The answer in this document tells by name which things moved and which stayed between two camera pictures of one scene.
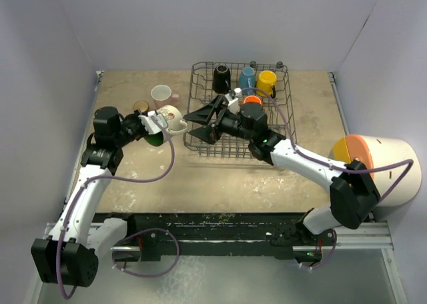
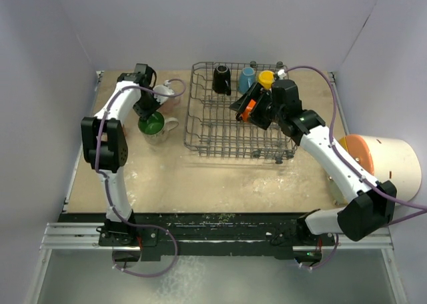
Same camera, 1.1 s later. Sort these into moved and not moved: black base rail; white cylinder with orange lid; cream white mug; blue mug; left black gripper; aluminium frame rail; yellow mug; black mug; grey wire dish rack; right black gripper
Moved: right black gripper; left black gripper; cream white mug
Not moved: yellow mug; grey wire dish rack; aluminium frame rail; black base rail; black mug; white cylinder with orange lid; blue mug
